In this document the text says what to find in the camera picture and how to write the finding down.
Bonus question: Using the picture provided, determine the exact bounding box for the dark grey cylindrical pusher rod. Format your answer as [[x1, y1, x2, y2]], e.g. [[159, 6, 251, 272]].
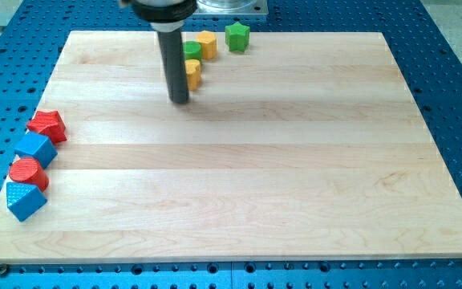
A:
[[157, 28, 189, 104]]

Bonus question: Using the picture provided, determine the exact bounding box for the blue triangle block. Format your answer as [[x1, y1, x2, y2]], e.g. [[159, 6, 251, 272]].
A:
[[6, 182, 47, 222]]

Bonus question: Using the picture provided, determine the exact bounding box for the green cylinder block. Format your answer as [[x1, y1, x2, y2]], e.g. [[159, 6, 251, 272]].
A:
[[183, 41, 202, 62]]

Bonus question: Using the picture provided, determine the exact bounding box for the yellow heart block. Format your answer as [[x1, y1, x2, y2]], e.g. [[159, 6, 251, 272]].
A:
[[185, 59, 201, 92]]

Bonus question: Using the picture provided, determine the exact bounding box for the yellow hexagon block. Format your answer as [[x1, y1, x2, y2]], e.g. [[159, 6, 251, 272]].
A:
[[196, 31, 217, 59]]

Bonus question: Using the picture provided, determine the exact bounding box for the green star block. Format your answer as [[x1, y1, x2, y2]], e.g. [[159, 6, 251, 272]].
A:
[[225, 22, 250, 52]]

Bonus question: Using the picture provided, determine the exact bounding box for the red star block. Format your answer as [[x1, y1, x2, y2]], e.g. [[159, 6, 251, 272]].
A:
[[26, 111, 67, 144]]

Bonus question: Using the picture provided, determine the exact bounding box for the blue cube block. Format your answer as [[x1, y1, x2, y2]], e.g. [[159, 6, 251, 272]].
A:
[[14, 132, 58, 169]]

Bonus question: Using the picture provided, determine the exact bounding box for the wooden board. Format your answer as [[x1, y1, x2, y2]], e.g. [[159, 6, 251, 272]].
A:
[[0, 31, 462, 264]]

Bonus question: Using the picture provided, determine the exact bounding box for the red cylinder block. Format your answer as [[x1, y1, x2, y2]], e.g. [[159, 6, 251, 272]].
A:
[[9, 157, 49, 192]]

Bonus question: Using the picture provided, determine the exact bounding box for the brass screw left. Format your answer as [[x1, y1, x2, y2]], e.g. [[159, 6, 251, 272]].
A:
[[0, 263, 10, 277]]

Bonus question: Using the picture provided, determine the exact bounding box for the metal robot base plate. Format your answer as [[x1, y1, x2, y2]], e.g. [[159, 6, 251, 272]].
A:
[[195, 0, 269, 15]]

